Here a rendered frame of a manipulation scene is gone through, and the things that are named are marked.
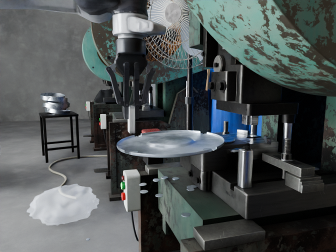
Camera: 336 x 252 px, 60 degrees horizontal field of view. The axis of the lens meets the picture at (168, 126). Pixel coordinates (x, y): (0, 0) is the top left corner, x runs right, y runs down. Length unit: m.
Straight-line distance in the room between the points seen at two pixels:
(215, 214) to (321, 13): 0.48
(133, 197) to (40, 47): 6.57
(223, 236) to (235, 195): 0.12
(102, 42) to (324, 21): 1.80
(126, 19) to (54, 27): 6.75
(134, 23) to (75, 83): 6.66
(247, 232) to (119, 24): 0.54
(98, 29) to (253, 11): 1.77
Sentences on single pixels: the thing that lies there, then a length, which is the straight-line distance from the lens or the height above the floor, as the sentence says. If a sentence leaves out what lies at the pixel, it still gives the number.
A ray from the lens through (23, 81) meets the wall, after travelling 7.45.
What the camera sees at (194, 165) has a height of 0.71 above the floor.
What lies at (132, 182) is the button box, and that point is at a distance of 1.03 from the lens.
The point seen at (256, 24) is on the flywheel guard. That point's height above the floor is 1.02.
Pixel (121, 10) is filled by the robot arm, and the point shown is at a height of 1.11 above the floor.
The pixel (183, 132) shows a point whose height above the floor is 0.79.
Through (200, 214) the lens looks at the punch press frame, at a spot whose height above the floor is 0.65.
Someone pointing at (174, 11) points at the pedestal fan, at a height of 1.30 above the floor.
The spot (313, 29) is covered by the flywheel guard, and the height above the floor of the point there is 1.01.
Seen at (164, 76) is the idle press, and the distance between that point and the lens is 2.14.
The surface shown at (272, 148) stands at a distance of 0.87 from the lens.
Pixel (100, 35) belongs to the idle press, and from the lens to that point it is 2.10.
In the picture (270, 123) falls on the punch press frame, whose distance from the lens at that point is 1.12.
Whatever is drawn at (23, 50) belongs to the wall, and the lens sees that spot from 7.47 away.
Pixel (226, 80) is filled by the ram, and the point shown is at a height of 0.95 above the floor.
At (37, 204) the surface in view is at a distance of 2.14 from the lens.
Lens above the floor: 0.95
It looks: 9 degrees down
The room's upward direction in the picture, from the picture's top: straight up
